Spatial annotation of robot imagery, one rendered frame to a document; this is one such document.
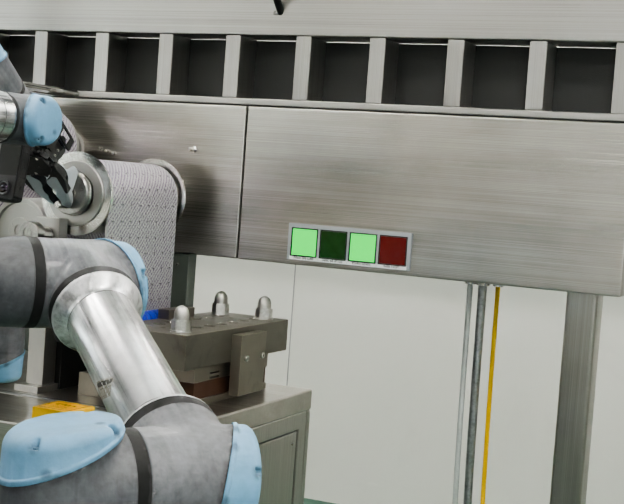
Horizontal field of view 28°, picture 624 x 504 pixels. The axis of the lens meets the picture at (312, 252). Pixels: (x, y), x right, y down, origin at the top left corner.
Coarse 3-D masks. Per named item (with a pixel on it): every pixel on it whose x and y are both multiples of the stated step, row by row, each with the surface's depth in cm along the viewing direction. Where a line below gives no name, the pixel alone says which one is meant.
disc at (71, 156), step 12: (72, 156) 221; (84, 156) 220; (96, 168) 219; (108, 180) 218; (108, 192) 218; (48, 204) 223; (108, 204) 218; (48, 216) 223; (96, 216) 219; (72, 228) 221; (84, 228) 220; (96, 228) 219
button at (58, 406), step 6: (54, 402) 197; (60, 402) 198; (66, 402) 198; (36, 408) 193; (42, 408) 193; (48, 408) 192; (54, 408) 193; (60, 408) 193; (66, 408) 193; (72, 408) 194; (78, 408) 194; (84, 408) 195; (90, 408) 196; (36, 414) 193; (42, 414) 193
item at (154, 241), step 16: (112, 224) 221; (128, 224) 226; (144, 224) 231; (160, 224) 236; (128, 240) 226; (144, 240) 231; (160, 240) 236; (144, 256) 232; (160, 256) 237; (160, 272) 237; (160, 288) 238; (160, 304) 238
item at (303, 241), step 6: (294, 228) 239; (294, 234) 239; (300, 234) 239; (306, 234) 238; (312, 234) 238; (294, 240) 239; (300, 240) 239; (306, 240) 238; (312, 240) 238; (294, 246) 239; (300, 246) 239; (306, 246) 238; (312, 246) 238; (294, 252) 240; (300, 252) 239; (306, 252) 238; (312, 252) 238
